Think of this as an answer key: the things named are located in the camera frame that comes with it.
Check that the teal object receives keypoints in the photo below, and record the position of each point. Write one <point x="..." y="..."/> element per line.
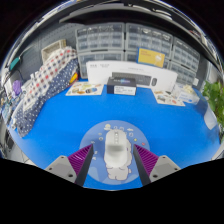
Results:
<point x="15" y="63"/>

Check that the plaid checkered cloth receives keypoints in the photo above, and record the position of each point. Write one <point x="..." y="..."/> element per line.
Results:
<point x="46" y="76"/>

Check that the purple object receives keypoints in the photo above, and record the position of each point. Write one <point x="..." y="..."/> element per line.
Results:
<point x="17" y="87"/>

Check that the round blue bunny mouse pad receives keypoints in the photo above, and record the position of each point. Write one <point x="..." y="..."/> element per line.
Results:
<point x="96" y="131"/>

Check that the yellow card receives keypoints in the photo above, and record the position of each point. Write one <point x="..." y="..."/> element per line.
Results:
<point x="151" y="57"/>

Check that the long white keyboard box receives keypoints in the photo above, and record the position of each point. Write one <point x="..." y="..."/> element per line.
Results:
<point x="98" y="71"/>

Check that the white computer mouse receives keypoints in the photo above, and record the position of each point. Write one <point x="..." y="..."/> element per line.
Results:
<point x="115" y="141"/>

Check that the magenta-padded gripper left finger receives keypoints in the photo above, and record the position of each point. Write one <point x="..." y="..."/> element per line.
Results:
<point x="63" y="166"/>

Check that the small dark box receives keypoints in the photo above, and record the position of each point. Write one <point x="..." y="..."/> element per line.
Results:
<point x="121" y="86"/>

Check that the yellow and red object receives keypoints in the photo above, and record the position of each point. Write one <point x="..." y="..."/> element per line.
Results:
<point x="73" y="78"/>

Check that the potted green plant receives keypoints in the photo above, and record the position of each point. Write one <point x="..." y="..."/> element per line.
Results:
<point x="215" y="96"/>

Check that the clear tissue pack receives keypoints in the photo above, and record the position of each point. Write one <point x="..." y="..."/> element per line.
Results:
<point x="188" y="95"/>

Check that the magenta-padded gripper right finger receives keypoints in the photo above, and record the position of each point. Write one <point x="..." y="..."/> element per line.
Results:
<point x="160" y="166"/>

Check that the navy polka dot cloth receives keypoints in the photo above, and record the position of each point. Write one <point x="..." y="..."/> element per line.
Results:
<point x="30" y="116"/>

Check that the colourful picture card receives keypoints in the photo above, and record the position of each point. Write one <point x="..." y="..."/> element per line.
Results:
<point x="84" y="89"/>
<point x="168" y="98"/>

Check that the grey parts drawer cabinet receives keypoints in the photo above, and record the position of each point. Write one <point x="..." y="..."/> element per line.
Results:
<point x="148" y="35"/>
<point x="100" y="38"/>
<point x="186" y="56"/>

